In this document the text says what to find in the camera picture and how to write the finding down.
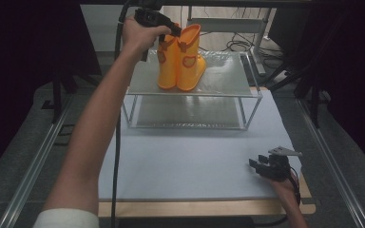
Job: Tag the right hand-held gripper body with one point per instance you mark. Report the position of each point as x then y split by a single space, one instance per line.
277 166

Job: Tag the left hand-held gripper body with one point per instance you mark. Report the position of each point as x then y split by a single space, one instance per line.
150 17

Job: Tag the yellow rubber boot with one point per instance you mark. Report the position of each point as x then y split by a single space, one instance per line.
188 60
167 63

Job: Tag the metal two-tier shelf rack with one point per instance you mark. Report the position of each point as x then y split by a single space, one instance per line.
225 76

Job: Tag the person's left hand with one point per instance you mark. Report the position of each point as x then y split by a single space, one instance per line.
139 36

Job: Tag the person's right hand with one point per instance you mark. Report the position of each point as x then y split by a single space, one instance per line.
282 191

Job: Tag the white metal stand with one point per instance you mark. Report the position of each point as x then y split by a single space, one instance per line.
228 25

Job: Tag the pale blue table mat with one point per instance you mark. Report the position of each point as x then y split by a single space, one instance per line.
187 164

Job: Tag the black tripod stand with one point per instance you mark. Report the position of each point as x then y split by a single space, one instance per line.
310 85
60 95

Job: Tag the white shirt sleeve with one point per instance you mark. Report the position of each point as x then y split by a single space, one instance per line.
66 219

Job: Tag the aluminium floor rail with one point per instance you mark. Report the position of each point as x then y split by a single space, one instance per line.
332 161
34 164

